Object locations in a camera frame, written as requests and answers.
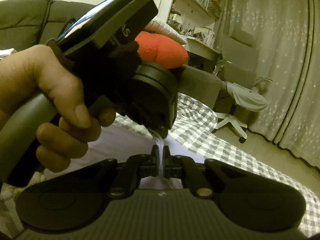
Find star print curtain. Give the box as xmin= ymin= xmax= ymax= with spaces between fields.
xmin=214 ymin=0 xmax=317 ymax=144
xmin=275 ymin=0 xmax=320 ymax=174

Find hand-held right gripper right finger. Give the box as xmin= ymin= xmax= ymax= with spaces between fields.
xmin=164 ymin=146 xmax=253 ymax=197

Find person's left hand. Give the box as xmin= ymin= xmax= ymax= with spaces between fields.
xmin=0 ymin=44 xmax=117 ymax=173

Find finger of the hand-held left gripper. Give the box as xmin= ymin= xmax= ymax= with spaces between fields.
xmin=149 ymin=126 xmax=173 ymax=140

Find orange plush pillow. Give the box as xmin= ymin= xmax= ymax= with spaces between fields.
xmin=134 ymin=31 xmax=188 ymax=69

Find stack of folded clothes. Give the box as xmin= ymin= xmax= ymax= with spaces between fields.
xmin=0 ymin=48 xmax=19 ymax=61

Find grey white checked blanket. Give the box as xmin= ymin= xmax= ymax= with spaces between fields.
xmin=0 ymin=92 xmax=317 ymax=238

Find white office chair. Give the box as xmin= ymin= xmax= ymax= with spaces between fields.
xmin=212 ymin=60 xmax=273 ymax=143

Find white pillow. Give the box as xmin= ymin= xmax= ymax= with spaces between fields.
xmin=146 ymin=17 xmax=187 ymax=45

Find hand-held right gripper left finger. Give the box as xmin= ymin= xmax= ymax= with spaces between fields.
xmin=75 ymin=147 xmax=160 ymax=197

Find lavender pants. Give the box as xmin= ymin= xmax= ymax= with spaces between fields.
xmin=42 ymin=126 xmax=207 ymax=190

